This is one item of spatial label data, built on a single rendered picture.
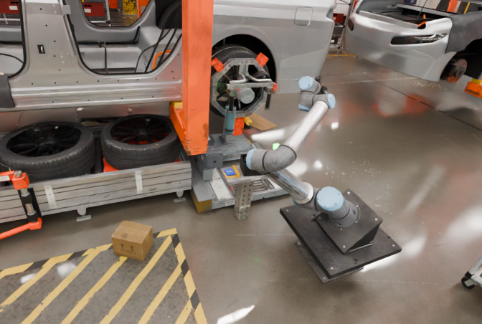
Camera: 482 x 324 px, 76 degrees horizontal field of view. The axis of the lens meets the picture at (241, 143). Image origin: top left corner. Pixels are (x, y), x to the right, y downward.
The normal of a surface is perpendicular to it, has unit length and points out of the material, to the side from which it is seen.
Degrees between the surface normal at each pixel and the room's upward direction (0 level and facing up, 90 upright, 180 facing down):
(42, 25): 88
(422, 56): 91
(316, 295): 0
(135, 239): 0
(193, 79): 90
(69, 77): 92
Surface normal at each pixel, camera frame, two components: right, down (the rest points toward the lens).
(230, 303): 0.09, -0.85
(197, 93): 0.38, 0.50
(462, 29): 0.02, 0.47
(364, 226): -0.55, -0.54
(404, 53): -0.69, 0.33
